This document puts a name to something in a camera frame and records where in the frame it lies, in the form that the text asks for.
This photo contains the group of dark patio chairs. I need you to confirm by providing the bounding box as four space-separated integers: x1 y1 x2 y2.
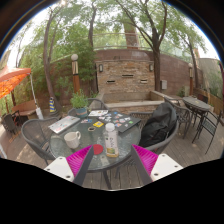
164 94 224 155

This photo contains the blue yellow striped cone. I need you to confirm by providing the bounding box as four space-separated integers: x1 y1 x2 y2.
48 96 57 114

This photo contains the wooden globe-topped lamp post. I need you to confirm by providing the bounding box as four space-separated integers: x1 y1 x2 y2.
70 53 82 94

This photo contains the orange canopy with white pole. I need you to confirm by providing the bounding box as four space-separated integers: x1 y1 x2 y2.
0 64 44 120

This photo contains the grey mesh chair holding backpack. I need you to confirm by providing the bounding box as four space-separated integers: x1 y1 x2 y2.
128 103 181 158

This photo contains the round dark patio table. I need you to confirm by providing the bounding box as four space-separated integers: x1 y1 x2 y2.
182 96 212 134

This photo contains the white printed paper sheet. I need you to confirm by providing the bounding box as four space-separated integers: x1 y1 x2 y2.
88 109 110 118

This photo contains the dark forked-trunk tree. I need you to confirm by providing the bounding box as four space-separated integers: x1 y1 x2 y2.
114 0 174 93

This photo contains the grey mesh patio chair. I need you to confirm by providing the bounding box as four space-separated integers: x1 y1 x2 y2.
20 117 59 166
68 97 109 117

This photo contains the wooden bench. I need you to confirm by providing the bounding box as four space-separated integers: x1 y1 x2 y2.
11 99 38 118

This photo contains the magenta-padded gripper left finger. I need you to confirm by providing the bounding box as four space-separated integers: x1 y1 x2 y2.
43 144 95 187

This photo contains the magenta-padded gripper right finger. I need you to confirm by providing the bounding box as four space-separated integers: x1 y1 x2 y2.
130 143 184 186

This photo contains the leaning thin-trunk tree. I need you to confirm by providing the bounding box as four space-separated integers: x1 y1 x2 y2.
42 6 64 113

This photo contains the white ribbed mug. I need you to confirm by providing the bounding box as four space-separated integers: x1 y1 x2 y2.
63 130 82 150

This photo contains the black backpack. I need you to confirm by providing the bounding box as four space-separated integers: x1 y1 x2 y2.
138 101 178 148

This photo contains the flat round red coaster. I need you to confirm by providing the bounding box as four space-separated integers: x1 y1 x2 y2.
91 143 104 156

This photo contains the potted green plant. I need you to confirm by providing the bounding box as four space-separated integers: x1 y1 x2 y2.
69 89 90 119

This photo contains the slim brown lamp post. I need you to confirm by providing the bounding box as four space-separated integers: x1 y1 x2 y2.
188 63 194 97

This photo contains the clear white-capped drink bottle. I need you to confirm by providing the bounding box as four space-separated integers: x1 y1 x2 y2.
103 122 120 159

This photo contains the silver laptop with stickers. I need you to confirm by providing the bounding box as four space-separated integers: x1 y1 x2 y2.
48 115 82 135

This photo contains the small yellow card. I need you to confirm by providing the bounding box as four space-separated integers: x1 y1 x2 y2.
92 120 105 129

